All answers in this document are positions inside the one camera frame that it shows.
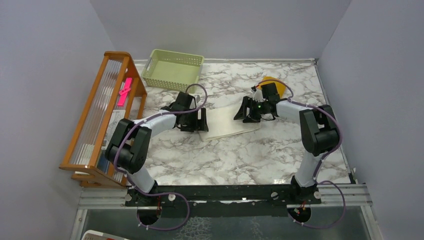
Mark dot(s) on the green plastic basket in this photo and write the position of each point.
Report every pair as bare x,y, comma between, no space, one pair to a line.
172,70

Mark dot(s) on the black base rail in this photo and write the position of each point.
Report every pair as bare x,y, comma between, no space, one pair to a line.
215,201

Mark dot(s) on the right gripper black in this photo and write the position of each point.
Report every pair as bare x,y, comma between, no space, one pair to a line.
248,102

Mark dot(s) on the white towel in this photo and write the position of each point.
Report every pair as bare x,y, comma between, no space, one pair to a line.
221,124

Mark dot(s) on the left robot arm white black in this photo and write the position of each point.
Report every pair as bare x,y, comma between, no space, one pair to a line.
128,147

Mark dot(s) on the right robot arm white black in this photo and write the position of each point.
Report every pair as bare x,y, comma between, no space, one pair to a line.
320,133

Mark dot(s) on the yellow folded towel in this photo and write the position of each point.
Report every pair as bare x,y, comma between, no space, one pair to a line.
279,86

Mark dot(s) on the wooden rack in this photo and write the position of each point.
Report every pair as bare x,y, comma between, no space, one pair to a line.
84,157

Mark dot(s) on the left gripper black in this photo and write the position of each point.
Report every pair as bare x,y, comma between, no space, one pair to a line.
198,124

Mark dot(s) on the pink plastic clip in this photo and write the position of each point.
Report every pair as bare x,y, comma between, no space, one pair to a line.
123,93

